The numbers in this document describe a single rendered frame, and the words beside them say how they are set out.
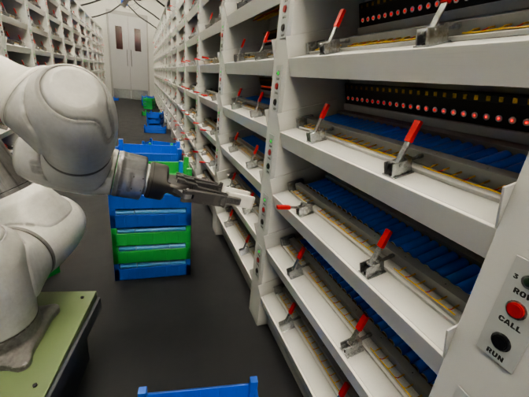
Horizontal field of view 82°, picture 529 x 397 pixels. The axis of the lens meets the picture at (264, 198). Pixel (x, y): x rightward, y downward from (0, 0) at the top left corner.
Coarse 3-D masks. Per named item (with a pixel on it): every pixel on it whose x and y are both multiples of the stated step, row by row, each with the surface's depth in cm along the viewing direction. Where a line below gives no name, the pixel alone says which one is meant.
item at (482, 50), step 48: (384, 0) 69; (432, 0) 59; (480, 0) 51; (528, 0) 45; (288, 48) 78; (336, 48) 65; (384, 48) 53; (432, 48) 40; (480, 48) 34; (528, 48) 30
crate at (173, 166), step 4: (184, 160) 133; (188, 160) 134; (168, 164) 134; (172, 164) 134; (176, 164) 135; (184, 164) 134; (188, 164) 133; (116, 168) 127; (172, 168) 135; (176, 168) 135; (184, 168) 135; (188, 168) 118; (172, 172) 135; (184, 172) 135; (188, 172) 118
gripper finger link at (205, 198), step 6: (186, 192) 60; (192, 192) 61; (198, 192) 61; (204, 192) 62; (210, 192) 64; (180, 198) 60; (192, 198) 61; (198, 198) 62; (204, 198) 62; (210, 198) 63; (216, 198) 64; (204, 204) 63; (210, 204) 64; (216, 204) 64
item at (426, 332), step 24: (312, 168) 94; (288, 192) 92; (288, 216) 84; (312, 216) 77; (312, 240) 72; (336, 240) 67; (360, 240) 65; (336, 264) 63; (360, 288) 57; (384, 288) 52; (384, 312) 51; (408, 312) 47; (432, 312) 46; (456, 312) 46; (408, 336) 46; (432, 336) 43; (432, 360) 42
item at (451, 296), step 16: (304, 192) 87; (336, 208) 74; (336, 224) 70; (352, 224) 67; (368, 240) 63; (400, 256) 55; (416, 272) 52; (432, 272) 50; (432, 288) 50; (448, 288) 47; (464, 304) 44
